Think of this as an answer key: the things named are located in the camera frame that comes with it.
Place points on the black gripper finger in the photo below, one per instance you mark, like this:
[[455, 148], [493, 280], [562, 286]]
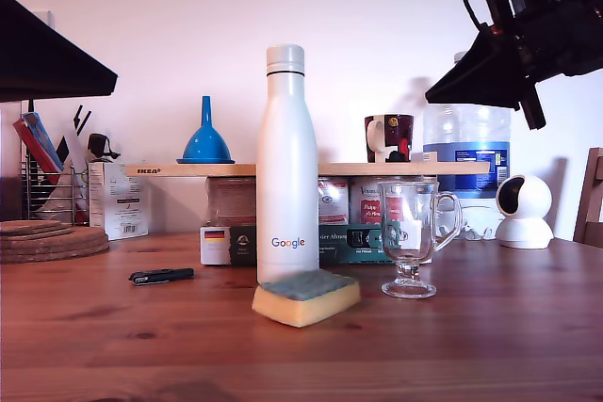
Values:
[[42, 92], [485, 93], [480, 60], [42, 53]]

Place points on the yellow sponge with green scourer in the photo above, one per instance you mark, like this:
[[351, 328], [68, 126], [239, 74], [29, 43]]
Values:
[[306, 308]]

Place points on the clear footed glass cup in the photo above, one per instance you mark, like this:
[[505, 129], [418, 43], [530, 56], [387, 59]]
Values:
[[407, 286]]

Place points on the blue flat folder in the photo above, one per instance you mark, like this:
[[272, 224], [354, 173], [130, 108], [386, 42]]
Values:
[[42, 138]]

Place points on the red flat folder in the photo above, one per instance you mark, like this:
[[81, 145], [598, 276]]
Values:
[[23, 136]]

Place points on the large clear water bottle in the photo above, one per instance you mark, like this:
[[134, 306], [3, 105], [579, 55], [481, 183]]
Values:
[[466, 138]]

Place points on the white card with black marks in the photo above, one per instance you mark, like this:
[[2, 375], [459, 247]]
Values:
[[70, 152]]

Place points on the small black charger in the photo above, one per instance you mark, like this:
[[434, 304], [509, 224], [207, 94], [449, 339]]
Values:
[[99, 144]]

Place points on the dark red white mug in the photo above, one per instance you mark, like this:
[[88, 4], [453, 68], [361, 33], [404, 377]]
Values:
[[400, 138]]

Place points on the small cork coaster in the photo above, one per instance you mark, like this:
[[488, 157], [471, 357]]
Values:
[[56, 231], [28, 223]]

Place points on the white printed carton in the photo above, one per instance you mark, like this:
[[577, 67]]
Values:
[[118, 204]]

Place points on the clear cut-glass object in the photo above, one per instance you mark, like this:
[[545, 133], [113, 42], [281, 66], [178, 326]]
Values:
[[476, 232]]

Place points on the round cork trivet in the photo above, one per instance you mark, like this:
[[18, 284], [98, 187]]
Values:
[[87, 237], [70, 255]]

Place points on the white red tea box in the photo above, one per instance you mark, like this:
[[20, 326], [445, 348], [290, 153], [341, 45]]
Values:
[[332, 204], [367, 204]]

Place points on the wooden IKEA board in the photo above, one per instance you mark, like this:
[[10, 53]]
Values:
[[188, 169]]

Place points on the blue plastic funnel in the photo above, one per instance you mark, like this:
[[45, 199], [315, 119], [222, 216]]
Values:
[[207, 148]]

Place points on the green and white carton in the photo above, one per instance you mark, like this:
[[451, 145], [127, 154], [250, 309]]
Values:
[[348, 251]]

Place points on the white Google steel bottle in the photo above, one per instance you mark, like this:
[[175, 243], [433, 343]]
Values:
[[287, 162]]

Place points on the brown striped box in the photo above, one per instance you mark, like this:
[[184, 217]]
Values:
[[233, 202]]

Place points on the small box with German flag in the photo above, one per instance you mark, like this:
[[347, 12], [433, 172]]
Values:
[[214, 251]]

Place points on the white wall socket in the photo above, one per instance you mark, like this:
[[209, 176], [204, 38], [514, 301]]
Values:
[[43, 15]]

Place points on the white round security camera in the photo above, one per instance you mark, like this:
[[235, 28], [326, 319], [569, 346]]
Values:
[[527, 228]]

